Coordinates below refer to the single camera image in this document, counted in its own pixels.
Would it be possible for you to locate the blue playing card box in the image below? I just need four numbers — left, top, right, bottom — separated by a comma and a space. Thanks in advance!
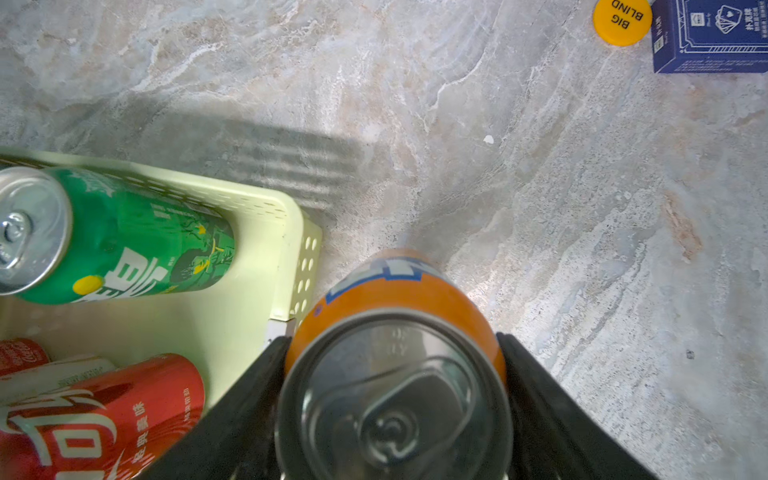
651, 0, 767, 74

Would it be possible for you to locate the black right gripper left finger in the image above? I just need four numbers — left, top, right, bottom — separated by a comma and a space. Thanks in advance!
140, 336, 291, 479

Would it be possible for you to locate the light green plastic basket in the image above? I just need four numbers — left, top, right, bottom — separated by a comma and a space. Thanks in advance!
1, 147, 322, 405

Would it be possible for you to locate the red cola can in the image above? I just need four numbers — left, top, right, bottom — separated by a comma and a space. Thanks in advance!
1, 353, 205, 479
0, 338, 50, 376

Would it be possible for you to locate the red cola can front right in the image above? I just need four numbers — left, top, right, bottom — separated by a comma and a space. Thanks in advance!
1, 353, 205, 479

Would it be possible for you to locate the red cola can front left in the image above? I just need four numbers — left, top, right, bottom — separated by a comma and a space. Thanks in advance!
0, 338, 50, 376

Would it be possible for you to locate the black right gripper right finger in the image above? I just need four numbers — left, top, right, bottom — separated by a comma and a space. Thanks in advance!
496, 333, 656, 480

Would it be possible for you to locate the yellow round poker chip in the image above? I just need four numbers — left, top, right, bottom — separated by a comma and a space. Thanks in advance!
592, 0, 652, 47

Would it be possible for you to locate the green gold-top tea can front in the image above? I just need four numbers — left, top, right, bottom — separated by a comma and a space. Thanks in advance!
1, 355, 116, 405

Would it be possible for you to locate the green sprite can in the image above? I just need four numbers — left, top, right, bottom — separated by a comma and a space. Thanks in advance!
1, 166, 236, 305

